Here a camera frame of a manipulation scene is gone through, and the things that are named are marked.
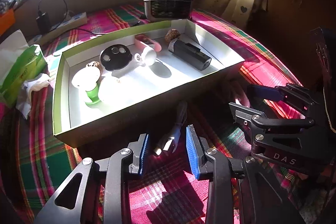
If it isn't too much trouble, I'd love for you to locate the black rectangular device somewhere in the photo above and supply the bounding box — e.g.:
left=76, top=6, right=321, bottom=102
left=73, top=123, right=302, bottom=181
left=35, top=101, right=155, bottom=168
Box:
left=168, top=39, right=212, bottom=71

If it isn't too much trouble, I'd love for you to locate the white green cardboard box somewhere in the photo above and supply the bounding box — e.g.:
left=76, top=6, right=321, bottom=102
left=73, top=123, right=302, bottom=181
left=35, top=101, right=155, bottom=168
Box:
left=52, top=19, right=244, bottom=148

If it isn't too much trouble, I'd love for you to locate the brown walnut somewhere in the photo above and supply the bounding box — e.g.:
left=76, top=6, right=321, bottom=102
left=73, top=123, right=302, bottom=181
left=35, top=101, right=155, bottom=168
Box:
left=165, top=29, right=181, bottom=43
left=86, top=61, right=103, bottom=74

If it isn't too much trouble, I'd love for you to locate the white green round stand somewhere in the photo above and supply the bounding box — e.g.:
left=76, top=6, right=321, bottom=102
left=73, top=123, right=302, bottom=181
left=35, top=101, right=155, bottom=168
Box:
left=71, top=67, right=101, bottom=106

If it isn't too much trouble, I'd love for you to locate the black round disc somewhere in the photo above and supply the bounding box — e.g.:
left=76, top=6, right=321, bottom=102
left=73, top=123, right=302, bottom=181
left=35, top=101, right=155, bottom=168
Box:
left=100, top=44, right=133, bottom=72

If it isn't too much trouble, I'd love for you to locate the crumpled white tissue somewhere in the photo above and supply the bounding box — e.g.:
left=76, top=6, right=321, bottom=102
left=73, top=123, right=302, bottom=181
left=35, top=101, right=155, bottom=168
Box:
left=16, top=73, right=51, bottom=120

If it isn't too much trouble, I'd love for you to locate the green tissue pack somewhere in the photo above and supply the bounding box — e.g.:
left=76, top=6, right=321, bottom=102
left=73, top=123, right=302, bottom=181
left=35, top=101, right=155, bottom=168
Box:
left=1, top=30, right=47, bottom=108

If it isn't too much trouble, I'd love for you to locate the white power strip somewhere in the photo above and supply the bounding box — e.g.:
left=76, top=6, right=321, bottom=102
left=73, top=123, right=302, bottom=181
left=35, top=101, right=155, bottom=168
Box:
left=28, top=12, right=88, bottom=46

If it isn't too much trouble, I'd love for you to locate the orange box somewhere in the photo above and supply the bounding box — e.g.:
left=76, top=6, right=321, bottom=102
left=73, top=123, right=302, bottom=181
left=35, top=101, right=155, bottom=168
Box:
left=0, top=9, right=15, bottom=35

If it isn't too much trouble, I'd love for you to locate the black charger with cable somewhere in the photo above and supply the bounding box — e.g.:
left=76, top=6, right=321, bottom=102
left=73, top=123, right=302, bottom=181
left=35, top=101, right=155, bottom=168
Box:
left=35, top=0, right=142, bottom=38

